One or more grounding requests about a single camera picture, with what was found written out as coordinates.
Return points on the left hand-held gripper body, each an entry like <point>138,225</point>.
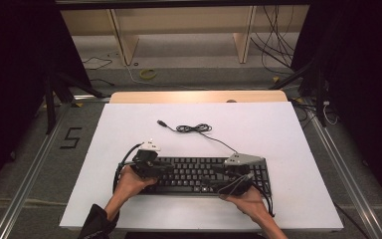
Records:
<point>147,156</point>

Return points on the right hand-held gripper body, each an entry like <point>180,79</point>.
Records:
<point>242,160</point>

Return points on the black computer keyboard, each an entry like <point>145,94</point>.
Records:
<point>185,172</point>

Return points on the person's left hand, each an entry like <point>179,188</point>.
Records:
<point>129,184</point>

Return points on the person's right hand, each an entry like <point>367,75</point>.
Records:
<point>250,204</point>

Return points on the small brown round object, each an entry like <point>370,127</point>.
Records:
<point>231,100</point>

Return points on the light wooden table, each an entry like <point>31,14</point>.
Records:
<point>179,97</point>

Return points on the yellow tape roll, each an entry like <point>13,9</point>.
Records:
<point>142,73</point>

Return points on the person's black sleeve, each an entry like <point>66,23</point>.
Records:
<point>96,224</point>

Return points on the black metal stand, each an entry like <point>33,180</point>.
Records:
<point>319,99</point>
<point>50,109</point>

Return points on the black curtain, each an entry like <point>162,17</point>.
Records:
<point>371,83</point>
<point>13,66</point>

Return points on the short aluminium frame rail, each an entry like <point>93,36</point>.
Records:
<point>91,97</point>

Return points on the aluminium floor rail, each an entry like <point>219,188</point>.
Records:
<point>348,179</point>
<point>30,176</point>

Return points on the black frame bar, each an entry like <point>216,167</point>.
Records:
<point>179,3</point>

